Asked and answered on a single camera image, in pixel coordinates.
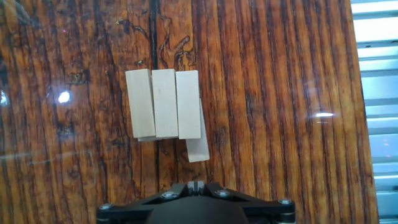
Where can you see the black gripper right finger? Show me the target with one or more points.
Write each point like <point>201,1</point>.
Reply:
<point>230,194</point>

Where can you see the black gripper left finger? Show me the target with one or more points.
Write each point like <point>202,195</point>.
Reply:
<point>161,194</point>

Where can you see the pale wooden Jenga block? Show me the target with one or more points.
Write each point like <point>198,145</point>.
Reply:
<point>149,139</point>
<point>198,151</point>
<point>188,104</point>
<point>164,102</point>
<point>140,102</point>

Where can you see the glossy brown wooden board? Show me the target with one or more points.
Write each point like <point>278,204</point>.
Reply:
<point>280,124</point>

